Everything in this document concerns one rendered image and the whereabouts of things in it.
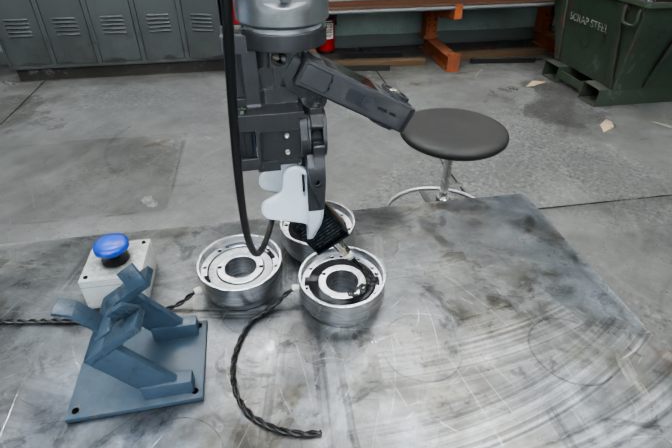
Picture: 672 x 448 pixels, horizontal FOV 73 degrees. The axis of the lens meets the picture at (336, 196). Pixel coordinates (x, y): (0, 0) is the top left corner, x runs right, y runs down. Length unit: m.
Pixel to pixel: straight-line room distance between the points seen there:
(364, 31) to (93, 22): 2.20
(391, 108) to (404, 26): 4.10
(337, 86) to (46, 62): 3.81
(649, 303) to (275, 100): 1.76
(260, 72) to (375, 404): 0.33
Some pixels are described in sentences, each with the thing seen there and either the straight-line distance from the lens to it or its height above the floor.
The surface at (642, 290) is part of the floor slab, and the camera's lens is 2.05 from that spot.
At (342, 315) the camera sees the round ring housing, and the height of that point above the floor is 0.83.
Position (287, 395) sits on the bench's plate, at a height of 0.80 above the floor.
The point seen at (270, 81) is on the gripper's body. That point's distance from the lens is 0.40.
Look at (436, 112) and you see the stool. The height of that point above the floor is 0.62.
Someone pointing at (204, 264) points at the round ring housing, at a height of 0.83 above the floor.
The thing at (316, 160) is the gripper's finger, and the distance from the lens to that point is 0.40.
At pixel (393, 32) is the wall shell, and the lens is 4.48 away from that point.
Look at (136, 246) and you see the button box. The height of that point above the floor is 0.84.
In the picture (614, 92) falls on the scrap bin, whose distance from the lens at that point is 3.62.
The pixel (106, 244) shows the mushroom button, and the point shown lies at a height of 0.87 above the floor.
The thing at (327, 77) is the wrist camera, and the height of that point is 1.10.
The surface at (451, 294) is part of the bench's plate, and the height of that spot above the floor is 0.80.
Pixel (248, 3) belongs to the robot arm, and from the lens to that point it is 0.37.
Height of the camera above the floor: 1.23
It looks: 34 degrees down
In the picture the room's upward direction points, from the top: straight up
